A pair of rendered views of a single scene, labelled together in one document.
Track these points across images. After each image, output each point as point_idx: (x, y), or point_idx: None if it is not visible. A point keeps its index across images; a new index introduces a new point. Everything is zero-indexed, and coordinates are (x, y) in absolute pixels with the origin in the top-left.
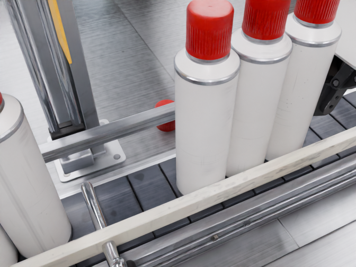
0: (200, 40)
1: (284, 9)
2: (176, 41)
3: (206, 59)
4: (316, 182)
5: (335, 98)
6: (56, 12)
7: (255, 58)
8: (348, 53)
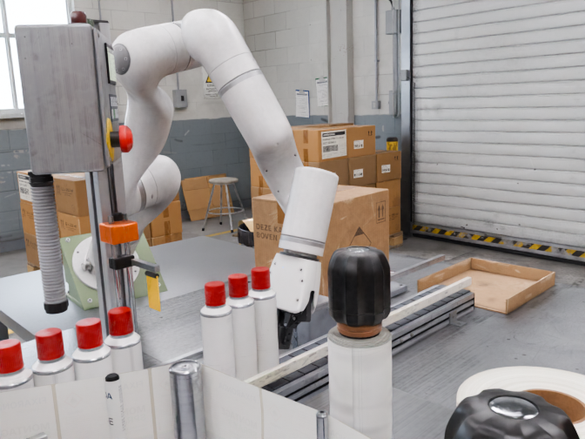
0: (212, 297)
1: (245, 282)
2: (175, 350)
3: (217, 306)
4: (292, 388)
5: (288, 334)
6: (158, 288)
7: (238, 306)
8: (285, 305)
